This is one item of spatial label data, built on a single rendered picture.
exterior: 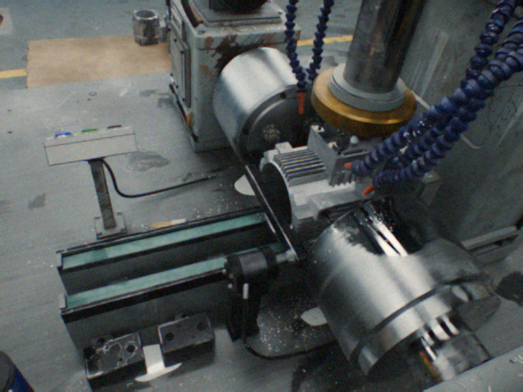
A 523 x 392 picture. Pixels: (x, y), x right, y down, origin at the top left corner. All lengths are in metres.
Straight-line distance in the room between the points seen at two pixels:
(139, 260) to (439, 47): 0.72
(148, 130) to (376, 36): 0.86
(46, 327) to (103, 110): 0.75
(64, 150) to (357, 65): 0.56
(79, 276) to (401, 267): 0.60
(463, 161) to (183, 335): 0.61
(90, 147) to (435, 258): 0.65
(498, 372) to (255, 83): 0.67
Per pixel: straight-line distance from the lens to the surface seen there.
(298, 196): 0.74
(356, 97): 0.70
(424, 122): 0.51
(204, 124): 1.21
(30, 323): 0.97
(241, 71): 0.97
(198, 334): 0.83
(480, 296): 0.64
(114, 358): 0.83
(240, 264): 0.69
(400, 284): 0.60
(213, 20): 1.13
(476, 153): 0.84
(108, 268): 0.89
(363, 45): 0.69
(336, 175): 0.78
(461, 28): 0.86
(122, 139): 0.89
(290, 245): 0.74
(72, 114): 1.46
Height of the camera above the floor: 1.60
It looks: 44 degrees down
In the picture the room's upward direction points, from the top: 8 degrees clockwise
